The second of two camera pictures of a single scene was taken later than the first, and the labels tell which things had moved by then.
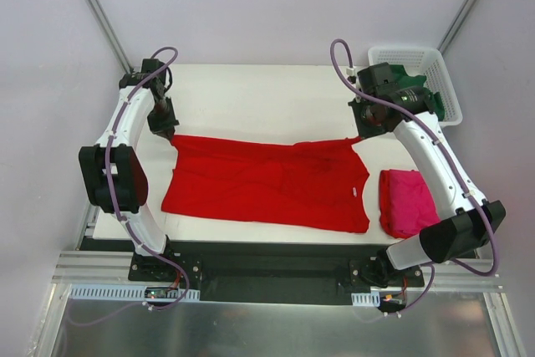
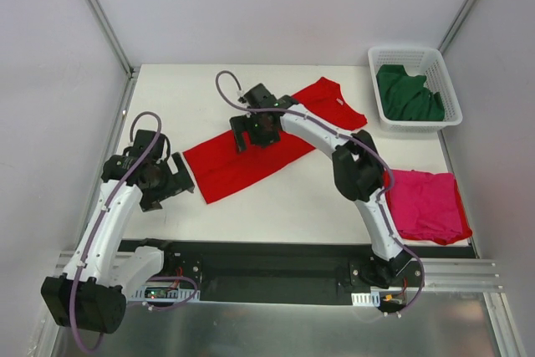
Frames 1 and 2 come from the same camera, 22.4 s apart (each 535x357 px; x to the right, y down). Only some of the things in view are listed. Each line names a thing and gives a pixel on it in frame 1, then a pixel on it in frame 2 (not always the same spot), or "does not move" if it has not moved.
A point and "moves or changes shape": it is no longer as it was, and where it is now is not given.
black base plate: x=321 y=272 does not move
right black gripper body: x=364 y=119 -> x=239 y=132
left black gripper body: x=162 y=123 -> x=180 y=181
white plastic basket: x=424 y=62 does not move
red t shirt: x=318 y=184 moves or changes shape
